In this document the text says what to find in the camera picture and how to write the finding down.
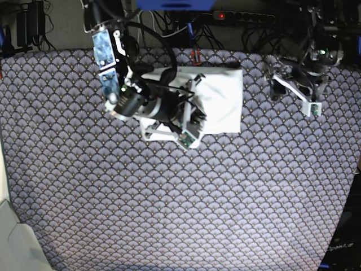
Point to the blue box at top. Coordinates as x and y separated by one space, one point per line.
176 5

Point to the black power adapter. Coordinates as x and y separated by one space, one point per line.
30 24

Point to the patterned grey table cloth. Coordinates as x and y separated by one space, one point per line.
276 196

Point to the red and black clamp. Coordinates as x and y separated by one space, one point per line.
196 57

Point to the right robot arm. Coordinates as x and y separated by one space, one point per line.
127 93

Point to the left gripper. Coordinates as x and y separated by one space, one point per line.
310 76

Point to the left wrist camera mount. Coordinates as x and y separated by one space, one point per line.
308 107

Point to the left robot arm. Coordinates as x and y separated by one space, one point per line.
325 32

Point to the black power strip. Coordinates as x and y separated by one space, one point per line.
243 17

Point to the white printed T-shirt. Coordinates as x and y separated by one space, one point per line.
220 95

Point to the grey plastic bin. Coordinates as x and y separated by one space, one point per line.
20 249

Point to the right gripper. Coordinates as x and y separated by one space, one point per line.
172 105

